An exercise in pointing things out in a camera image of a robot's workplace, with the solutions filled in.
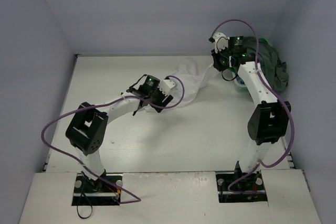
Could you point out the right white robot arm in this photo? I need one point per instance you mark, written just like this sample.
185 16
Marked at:
268 123

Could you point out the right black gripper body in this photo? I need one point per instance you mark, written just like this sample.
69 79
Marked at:
217 62

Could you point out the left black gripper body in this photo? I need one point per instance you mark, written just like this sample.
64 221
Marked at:
142 96

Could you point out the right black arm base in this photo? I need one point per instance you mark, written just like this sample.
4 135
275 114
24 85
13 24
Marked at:
237 187

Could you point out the white laundry basket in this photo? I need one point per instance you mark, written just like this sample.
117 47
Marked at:
239 88

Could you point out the grey green t shirt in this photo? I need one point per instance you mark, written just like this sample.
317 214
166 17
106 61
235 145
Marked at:
274 69

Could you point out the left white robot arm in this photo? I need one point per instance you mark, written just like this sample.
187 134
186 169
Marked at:
87 128

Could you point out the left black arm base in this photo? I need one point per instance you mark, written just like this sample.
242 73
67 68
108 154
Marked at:
94 193

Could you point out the blue t shirt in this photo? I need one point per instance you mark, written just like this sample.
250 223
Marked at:
240 81

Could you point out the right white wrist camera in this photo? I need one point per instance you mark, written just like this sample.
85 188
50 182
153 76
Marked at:
220 41

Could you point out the white t shirt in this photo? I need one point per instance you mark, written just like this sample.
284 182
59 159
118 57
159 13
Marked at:
193 79

